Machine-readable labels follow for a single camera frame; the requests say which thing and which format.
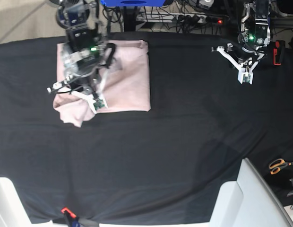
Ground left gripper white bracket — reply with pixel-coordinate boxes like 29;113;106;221
211;43;266;84

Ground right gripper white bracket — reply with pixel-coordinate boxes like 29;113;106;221
47;43;116;114

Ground pink T-shirt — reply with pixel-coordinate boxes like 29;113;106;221
53;40;151;128

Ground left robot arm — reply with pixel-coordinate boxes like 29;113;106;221
211;0;271;84

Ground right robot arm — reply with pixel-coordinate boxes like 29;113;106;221
47;0;116;113

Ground red black tool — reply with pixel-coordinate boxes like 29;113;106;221
273;40;286;66

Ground blue box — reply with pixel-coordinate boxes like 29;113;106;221
100;0;165;7

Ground white power strip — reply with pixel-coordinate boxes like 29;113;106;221
136;11;207;23

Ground black tablecloth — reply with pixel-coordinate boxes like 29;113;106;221
0;32;293;225

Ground orange black clamp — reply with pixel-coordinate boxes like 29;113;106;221
61;207;81;227

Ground orange handled scissors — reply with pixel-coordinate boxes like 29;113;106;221
268;158;293;175

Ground white table frame right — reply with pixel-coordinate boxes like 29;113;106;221
209;158;293;227

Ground white table frame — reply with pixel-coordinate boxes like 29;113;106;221
0;177;53;227
209;158;293;227

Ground white table frame left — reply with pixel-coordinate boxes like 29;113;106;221
0;177;53;227

